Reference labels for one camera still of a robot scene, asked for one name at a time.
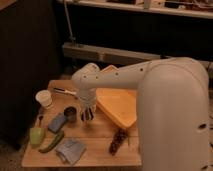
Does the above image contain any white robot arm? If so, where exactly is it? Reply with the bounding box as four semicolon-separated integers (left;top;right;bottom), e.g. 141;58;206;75
72;57;211;171

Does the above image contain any small metal cup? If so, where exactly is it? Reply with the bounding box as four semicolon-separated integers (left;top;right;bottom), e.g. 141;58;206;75
64;106;77;123

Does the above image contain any white paper cup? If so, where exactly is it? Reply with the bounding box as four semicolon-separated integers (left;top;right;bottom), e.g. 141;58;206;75
35;90;52;108

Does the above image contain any green plastic cup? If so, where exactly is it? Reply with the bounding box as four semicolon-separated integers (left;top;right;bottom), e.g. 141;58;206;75
30;127;45;145

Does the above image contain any blue sponge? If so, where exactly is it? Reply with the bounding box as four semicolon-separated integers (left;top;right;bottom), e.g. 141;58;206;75
48;113;67;133

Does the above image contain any white marker pen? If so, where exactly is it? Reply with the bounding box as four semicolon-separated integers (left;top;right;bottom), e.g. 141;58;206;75
53;88;76;96

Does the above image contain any green chili pepper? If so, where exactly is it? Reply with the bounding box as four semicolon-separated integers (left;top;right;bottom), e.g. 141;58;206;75
39;131;64;153

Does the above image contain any folded blue cloth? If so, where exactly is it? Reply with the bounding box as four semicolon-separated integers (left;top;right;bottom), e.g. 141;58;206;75
55;138;86;165

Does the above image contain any small black spoon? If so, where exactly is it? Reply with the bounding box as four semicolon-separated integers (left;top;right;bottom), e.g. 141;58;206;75
38;115;43;127

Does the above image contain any grey metal rail base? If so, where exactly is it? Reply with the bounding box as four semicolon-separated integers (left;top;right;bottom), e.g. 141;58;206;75
62;42;160;65

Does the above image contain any white wall shelf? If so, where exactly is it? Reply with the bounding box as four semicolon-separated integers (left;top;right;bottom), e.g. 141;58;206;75
57;0;213;19

